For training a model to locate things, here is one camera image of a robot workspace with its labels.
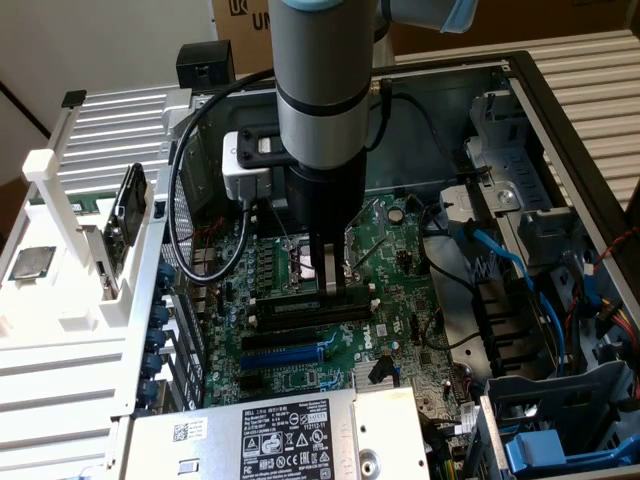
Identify green and yellow wire bundle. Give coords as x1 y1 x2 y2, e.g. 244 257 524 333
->
424 434 481 480

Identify CPU socket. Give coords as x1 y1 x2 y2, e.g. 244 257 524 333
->
279 233 362 284

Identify thin red wire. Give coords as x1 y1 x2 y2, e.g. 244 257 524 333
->
192 222 221 244

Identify open PC case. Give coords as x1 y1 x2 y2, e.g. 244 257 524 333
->
119 48 640 480

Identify cardboard box with black print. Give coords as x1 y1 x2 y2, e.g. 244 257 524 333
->
209 0 275 47

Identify long black expansion slot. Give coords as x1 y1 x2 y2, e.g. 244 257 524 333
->
241 327 320 353

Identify green motherboard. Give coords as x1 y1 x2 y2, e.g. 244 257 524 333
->
192 194 484 419

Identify red and black twisted wire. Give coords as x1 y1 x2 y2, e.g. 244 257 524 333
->
597 224 640 261

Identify grey metal disk bay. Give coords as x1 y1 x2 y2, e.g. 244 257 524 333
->
464 89 589 266

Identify RAM stick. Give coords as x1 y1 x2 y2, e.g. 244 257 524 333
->
258 287 374 326

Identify thick black camera cable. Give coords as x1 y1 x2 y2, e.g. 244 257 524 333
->
166 67 281 291

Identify black RAM slot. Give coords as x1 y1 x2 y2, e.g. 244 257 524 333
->
248 283 379 309
249 298 380 334

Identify wire locking lever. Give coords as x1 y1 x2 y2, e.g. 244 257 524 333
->
357 242 389 269

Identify blue plastic drive bay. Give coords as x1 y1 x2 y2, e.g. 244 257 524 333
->
479 359 640 480

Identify white parts rack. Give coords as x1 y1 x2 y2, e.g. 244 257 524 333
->
0 92 169 346

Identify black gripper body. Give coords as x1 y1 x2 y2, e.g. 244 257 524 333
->
285 149 369 242

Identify power supply unit with label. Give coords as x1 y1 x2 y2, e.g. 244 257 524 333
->
119 387 432 480

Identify black tool cable with connector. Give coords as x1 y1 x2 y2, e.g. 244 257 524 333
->
367 77 396 151

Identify black box device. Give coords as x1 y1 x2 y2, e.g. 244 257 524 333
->
176 41 236 94

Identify graphics card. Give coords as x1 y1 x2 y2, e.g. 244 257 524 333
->
69 197 129 304

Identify silver chipset heatsink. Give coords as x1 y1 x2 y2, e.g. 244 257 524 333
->
352 357 397 390

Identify red and yellow power wires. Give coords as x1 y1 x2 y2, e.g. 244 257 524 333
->
594 294 640 346

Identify brown cardboard box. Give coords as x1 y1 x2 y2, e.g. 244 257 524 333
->
389 0 640 56

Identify silver rear port block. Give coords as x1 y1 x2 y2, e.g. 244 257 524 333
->
191 244 221 314

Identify thin black cable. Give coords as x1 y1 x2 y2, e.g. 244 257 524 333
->
417 197 484 351
389 92 496 179

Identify CPU with silver lid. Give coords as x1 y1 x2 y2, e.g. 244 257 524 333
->
8 244 57 281

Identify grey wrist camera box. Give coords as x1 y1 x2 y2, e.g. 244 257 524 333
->
221 130 275 202

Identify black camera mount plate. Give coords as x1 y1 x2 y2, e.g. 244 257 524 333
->
234 125 296 172

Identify blue expansion slot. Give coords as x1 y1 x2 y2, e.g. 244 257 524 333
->
238 344 325 372

